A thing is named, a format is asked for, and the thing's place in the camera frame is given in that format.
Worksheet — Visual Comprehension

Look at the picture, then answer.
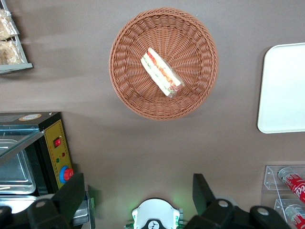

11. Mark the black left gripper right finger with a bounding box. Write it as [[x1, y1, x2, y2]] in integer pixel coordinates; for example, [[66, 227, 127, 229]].
[[183, 173, 290, 229]]

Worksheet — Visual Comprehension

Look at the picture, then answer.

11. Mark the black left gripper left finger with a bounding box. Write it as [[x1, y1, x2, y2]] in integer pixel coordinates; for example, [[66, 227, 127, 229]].
[[0, 173, 86, 229]]

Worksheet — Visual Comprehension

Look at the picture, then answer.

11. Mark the triangle sandwich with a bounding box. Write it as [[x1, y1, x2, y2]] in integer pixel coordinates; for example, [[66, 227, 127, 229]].
[[140, 47, 186, 98]]

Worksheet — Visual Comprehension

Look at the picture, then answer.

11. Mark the cream plastic serving tray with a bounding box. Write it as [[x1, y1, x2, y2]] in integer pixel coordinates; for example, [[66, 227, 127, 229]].
[[257, 42, 305, 134]]

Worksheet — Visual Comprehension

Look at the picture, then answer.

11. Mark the round brown wicker basket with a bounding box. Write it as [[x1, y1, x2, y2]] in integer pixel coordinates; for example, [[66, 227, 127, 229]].
[[108, 7, 219, 121]]

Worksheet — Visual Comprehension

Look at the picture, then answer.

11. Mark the black food warmer yellow panel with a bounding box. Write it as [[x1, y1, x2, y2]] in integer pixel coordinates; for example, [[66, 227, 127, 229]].
[[0, 111, 96, 227]]

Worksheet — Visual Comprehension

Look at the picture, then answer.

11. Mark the steel warmer pan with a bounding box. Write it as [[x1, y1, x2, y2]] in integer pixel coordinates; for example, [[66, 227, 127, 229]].
[[0, 139, 37, 195]]

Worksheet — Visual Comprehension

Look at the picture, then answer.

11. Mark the clear acrylic bottle rack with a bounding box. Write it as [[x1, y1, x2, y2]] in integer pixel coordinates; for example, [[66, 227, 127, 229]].
[[261, 165, 305, 229]]

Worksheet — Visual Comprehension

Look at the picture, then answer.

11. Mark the red cola bottle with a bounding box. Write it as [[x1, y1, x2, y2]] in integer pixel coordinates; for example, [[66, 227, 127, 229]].
[[285, 204, 305, 229], [278, 167, 305, 204]]

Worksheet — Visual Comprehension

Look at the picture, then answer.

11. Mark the grey metal snack rack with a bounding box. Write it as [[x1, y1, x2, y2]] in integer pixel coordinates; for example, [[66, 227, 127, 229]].
[[0, 0, 34, 74]]

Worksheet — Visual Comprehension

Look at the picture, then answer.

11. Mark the clear bag of snacks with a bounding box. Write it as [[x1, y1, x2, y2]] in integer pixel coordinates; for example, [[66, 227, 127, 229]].
[[0, 9, 19, 41], [0, 40, 25, 65]]

